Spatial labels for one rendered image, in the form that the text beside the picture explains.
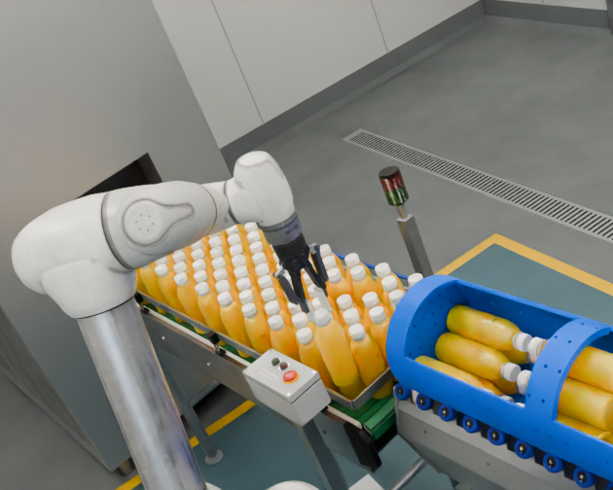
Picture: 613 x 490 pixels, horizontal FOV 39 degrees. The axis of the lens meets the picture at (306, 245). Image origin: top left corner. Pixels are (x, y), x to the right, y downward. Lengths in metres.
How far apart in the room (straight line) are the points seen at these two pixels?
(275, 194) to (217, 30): 4.34
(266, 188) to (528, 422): 0.72
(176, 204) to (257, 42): 4.99
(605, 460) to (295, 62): 5.07
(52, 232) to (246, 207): 0.59
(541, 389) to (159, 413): 0.73
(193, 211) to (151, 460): 0.43
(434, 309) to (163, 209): 0.95
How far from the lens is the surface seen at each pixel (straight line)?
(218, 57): 6.19
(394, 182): 2.50
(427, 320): 2.09
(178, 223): 1.33
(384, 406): 2.26
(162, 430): 1.51
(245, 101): 6.31
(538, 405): 1.76
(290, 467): 3.59
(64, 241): 1.41
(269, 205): 1.88
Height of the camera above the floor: 2.36
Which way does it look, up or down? 29 degrees down
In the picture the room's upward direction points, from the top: 23 degrees counter-clockwise
